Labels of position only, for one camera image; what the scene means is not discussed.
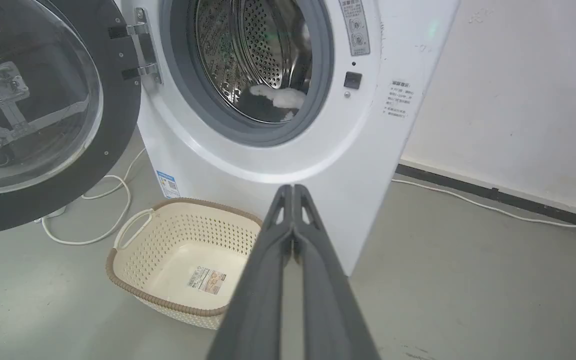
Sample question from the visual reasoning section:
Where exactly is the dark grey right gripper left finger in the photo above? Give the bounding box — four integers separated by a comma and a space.
207, 184, 295, 360

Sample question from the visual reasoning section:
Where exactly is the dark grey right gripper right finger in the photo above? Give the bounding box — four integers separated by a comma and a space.
293, 184, 382, 360

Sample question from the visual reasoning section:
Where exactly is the white front-load washing machine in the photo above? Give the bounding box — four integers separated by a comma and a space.
116, 0, 462, 277

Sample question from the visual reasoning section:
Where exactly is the metal door hinge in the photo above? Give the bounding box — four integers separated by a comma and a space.
109, 7, 164, 85

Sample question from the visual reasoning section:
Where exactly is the black round washing machine door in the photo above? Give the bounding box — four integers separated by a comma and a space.
0, 0, 143, 238

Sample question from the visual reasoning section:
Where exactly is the cream perforated laundry basket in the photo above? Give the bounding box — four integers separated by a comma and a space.
106, 197, 264, 331

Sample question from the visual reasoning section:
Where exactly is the black and white clothing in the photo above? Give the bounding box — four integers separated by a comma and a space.
238, 84, 307, 124

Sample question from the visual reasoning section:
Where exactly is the white power cable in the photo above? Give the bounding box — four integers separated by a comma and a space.
35, 148, 148, 246

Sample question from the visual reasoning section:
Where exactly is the white cable along wall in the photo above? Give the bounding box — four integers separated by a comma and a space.
391, 178, 576, 229

